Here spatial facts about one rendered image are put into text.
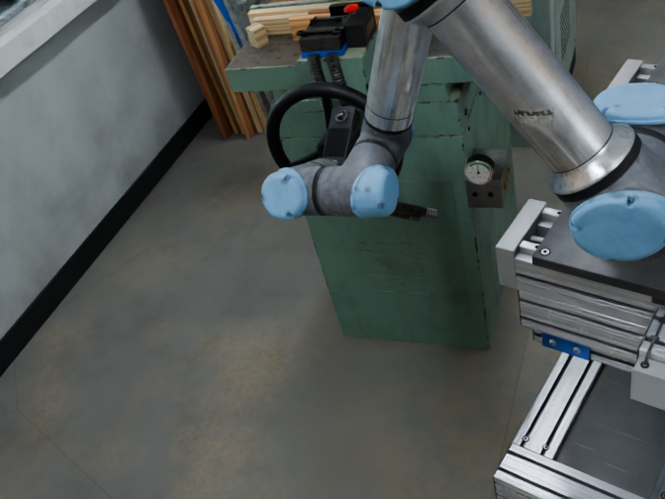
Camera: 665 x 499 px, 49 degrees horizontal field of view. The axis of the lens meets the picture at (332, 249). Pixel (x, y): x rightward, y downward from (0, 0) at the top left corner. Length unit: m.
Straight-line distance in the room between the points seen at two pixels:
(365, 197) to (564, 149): 0.29
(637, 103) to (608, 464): 0.84
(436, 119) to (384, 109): 0.52
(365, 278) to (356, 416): 0.37
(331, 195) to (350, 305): 1.05
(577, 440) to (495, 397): 0.38
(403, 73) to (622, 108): 0.29
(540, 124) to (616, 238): 0.17
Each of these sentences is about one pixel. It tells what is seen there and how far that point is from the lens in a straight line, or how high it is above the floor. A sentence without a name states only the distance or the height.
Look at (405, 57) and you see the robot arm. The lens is 1.03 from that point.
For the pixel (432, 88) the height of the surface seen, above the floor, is 0.83.
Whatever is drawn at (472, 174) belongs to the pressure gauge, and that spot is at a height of 0.65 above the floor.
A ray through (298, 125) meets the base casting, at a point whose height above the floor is 0.75.
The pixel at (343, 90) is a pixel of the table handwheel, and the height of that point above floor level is 0.94.
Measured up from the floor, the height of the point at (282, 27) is 0.92.
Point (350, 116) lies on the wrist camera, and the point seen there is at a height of 0.97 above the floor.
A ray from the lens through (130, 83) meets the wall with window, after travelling 3.07.
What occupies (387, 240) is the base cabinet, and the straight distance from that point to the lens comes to 1.85.
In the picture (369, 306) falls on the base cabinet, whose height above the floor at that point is 0.14.
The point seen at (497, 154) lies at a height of 0.62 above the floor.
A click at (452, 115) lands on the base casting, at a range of 1.59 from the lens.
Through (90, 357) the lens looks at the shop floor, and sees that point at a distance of 2.52.
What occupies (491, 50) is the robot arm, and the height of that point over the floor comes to 1.21.
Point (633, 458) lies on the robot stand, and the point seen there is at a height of 0.21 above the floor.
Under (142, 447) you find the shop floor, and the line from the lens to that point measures 2.18.
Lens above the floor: 1.59
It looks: 40 degrees down
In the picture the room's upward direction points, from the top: 17 degrees counter-clockwise
